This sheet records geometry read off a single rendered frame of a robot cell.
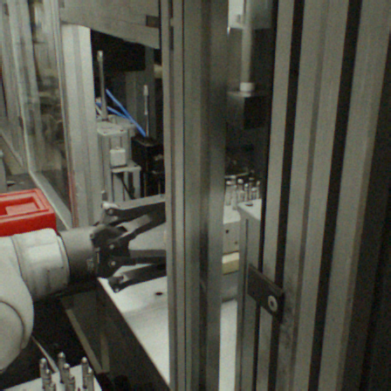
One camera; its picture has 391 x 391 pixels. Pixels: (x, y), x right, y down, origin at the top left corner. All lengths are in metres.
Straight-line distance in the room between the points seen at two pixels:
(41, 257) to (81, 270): 0.06
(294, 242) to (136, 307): 0.47
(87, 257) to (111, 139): 0.34
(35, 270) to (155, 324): 0.18
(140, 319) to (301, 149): 0.49
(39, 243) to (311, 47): 0.47
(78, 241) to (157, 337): 0.16
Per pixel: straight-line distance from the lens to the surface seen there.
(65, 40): 0.86
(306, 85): 0.33
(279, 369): 0.42
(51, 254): 0.70
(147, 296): 0.82
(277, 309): 0.39
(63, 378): 0.65
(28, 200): 1.07
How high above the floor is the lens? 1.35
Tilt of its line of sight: 23 degrees down
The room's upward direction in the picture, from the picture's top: straight up
